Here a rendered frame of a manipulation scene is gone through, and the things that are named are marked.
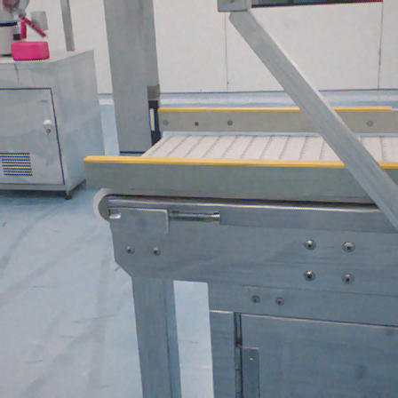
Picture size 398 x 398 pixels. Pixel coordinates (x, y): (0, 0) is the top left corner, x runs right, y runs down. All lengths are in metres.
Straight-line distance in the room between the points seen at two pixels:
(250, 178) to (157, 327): 0.53
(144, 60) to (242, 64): 4.89
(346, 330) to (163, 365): 0.47
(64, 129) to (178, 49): 2.81
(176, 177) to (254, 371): 0.29
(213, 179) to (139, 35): 0.36
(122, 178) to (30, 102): 2.66
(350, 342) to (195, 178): 0.28
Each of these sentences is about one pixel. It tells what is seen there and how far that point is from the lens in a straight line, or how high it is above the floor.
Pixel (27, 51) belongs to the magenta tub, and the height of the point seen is 0.80.
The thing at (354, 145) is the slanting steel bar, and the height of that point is 0.96.
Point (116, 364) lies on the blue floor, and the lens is 1.95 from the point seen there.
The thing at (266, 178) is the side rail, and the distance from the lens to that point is 0.63.
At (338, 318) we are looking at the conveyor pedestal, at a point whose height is 0.72.
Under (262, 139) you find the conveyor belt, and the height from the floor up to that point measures 0.88.
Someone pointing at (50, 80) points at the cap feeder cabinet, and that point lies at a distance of 3.24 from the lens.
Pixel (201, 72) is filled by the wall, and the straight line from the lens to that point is 5.89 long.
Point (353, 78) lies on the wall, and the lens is 5.79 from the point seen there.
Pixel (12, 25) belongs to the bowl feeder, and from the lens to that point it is 3.63.
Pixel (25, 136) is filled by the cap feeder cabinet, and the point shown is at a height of 0.37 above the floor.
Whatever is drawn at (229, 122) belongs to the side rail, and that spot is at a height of 0.90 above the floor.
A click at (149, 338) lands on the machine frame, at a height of 0.50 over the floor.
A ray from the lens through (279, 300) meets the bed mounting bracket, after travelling 0.73.
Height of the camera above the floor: 1.10
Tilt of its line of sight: 20 degrees down
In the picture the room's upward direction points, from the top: 3 degrees counter-clockwise
